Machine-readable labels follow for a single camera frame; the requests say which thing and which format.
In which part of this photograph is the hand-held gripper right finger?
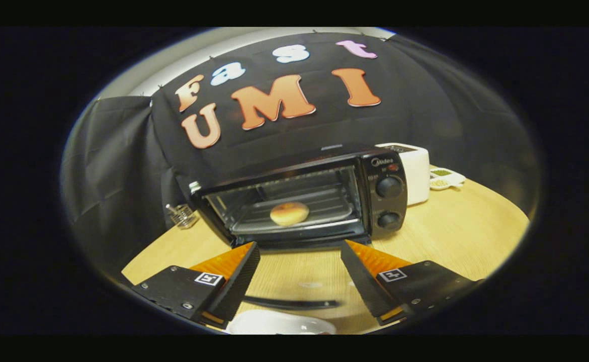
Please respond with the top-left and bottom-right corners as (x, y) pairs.
(341, 239), (486, 326)

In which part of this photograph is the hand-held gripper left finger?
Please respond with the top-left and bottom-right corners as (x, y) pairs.
(132, 241), (261, 330)

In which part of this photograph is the black toaster oven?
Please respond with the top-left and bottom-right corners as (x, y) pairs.
(190, 143), (408, 310)

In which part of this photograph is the brown bagel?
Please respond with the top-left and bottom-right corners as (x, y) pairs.
(270, 202), (310, 226)

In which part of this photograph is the white toaster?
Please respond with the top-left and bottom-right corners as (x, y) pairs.
(375, 143), (430, 206)

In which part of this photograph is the white plate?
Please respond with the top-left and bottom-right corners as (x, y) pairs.
(226, 309), (336, 335)

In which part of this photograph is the small glass holder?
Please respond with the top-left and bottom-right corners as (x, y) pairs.
(166, 204), (198, 230)

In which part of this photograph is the small white compartment tray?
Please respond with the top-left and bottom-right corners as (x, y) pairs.
(429, 167), (467, 190)

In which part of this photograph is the black backdrop cloth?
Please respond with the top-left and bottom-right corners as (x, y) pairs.
(60, 33), (541, 272)

